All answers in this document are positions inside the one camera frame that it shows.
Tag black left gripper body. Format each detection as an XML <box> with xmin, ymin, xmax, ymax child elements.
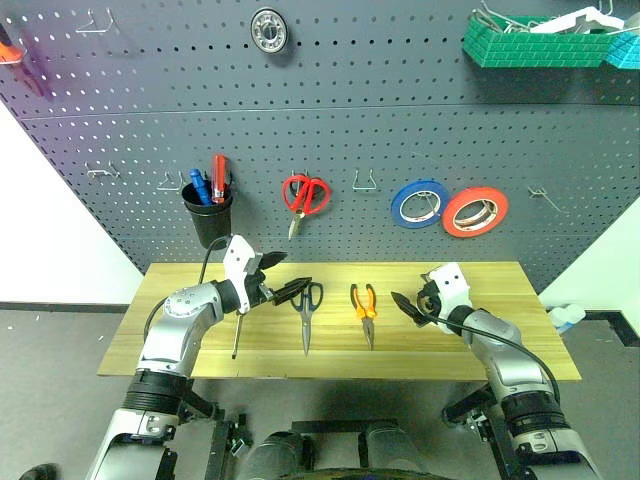
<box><xmin>243</xmin><ymin>267</ymin><xmax>277</xmax><ymax>309</ymax></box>

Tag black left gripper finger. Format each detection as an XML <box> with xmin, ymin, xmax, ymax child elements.
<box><xmin>261</xmin><ymin>250</ymin><xmax>289</xmax><ymax>272</ymax></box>
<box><xmin>271</xmin><ymin>275</ymin><xmax>313</xmax><ymax>304</ymax></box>

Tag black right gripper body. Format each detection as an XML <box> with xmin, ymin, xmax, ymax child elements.
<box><xmin>417</xmin><ymin>285</ymin><xmax>444</xmax><ymax>324</ymax></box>

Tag blue-handled scissors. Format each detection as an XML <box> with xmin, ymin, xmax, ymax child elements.
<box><xmin>289</xmin><ymin>280</ymin><xmax>325</xmax><ymax>357</ymax></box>

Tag orange black needle-nose pliers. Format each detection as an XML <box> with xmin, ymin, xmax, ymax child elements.
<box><xmin>348</xmin><ymin>282</ymin><xmax>378</xmax><ymax>352</ymax></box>

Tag black plastic tool cup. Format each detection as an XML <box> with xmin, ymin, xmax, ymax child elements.
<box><xmin>180</xmin><ymin>180</ymin><xmax>234</xmax><ymax>250</ymax></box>

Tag grey metal pegboard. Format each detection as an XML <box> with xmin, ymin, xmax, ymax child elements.
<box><xmin>0</xmin><ymin>0</ymin><xmax>640</xmax><ymax>297</ymax></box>

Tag blue tape roll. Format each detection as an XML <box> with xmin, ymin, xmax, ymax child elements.
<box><xmin>390</xmin><ymin>179</ymin><xmax>451</xmax><ymax>231</ymax></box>

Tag red tape roll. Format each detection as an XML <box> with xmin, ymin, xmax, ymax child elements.
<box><xmin>441</xmin><ymin>186</ymin><xmax>510</xmax><ymax>239</ymax></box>

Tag black metal table leg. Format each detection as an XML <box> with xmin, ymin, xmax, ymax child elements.
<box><xmin>442</xmin><ymin>387</ymin><xmax>531</xmax><ymax>480</ymax></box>
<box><xmin>187</xmin><ymin>384</ymin><xmax>254</xmax><ymax>480</ymax></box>

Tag white blue plastic object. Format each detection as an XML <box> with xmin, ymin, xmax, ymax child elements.
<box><xmin>547</xmin><ymin>303</ymin><xmax>586</xmax><ymax>335</ymax></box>

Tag grey right robot leg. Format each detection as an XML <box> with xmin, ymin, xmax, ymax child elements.
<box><xmin>358</xmin><ymin>420</ymin><xmax>426</xmax><ymax>476</ymax></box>

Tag grey robot leg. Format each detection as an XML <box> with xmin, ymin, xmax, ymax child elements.
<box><xmin>358</xmin><ymin>420</ymin><xmax>426</xmax><ymax>476</ymax></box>
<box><xmin>238</xmin><ymin>430</ymin><xmax>314</xmax><ymax>480</ymax></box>

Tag grey left robot leg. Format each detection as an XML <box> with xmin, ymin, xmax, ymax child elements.
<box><xmin>238</xmin><ymin>430</ymin><xmax>314</xmax><ymax>480</ymax></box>

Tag round silver metal bearing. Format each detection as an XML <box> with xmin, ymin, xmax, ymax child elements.
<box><xmin>249</xmin><ymin>7</ymin><xmax>290</xmax><ymax>55</ymax></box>

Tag green brick-pattern box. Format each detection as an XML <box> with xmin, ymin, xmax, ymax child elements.
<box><xmin>461</xmin><ymin>14</ymin><xmax>624</xmax><ymax>70</ymax></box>

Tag black shoe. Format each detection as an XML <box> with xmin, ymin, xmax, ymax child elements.
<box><xmin>17</xmin><ymin>463</ymin><xmax>61</xmax><ymax>480</ymax></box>

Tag white plastic piece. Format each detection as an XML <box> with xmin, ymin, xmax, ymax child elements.
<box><xmin>528</xmin><ymin>9</ymin><xmax>626</xmax><ymax>36</ymax></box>

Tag teal brick-pattern box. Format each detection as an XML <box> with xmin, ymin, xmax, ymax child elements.
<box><xmin>602</xmin><ymin>27</ymin><xmax>640</xmax><ymax>71</ymax></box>

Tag orange plastic object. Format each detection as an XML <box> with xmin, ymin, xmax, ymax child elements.
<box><xmin>0</xmin><ymin>24</ymin><xmax>25</xmax><ymax>66</ymax></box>

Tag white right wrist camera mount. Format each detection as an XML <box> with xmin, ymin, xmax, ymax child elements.
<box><xmin>428</xmin><ymin>262</ymin><xmax>474</xmax><ymax>321</ymax></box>

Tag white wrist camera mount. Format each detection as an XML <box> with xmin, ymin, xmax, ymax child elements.
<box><xmin>221</xmin><ymin>234</ymin><xmax>264</xmax><ymax>316</ymax></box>
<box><xmin>428</xmin><ymin>262</ymin><xmax>474</xmax><ymax>321</ymax></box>

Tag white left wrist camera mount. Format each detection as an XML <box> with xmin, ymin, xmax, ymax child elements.
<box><xmin>221</xmin><ymin>234</ymin><xmax>264</xmax><ymax>316</ymax></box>

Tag black-handled screwdriver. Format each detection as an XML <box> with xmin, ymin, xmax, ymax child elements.
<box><xmin>229</xmin><ymin>299</ymin><xmax>247</xmax><ymax>361</ymax></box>

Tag red-handled scissors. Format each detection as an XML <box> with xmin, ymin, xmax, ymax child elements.
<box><xmin>281</xmin><ymin>172</ymin><xmax>332</xmax><ymax>241</ymax></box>

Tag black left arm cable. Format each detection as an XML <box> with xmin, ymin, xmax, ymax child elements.
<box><xmin>143</xmin><ymin>236</ymin><xmax>231</xmax><ymax>346</ymax></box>

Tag red-handled screwdriver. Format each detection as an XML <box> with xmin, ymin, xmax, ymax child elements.
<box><xmin>211</xmin><ymin>153</ymin><xmax>230</xmax><ymax>204</ymax></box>

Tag blue-handled screwdriver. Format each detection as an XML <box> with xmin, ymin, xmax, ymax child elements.
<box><xmin>188</xmin><ymin>168</ymin><xmax>212</xmax><ymax>206</ymax></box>

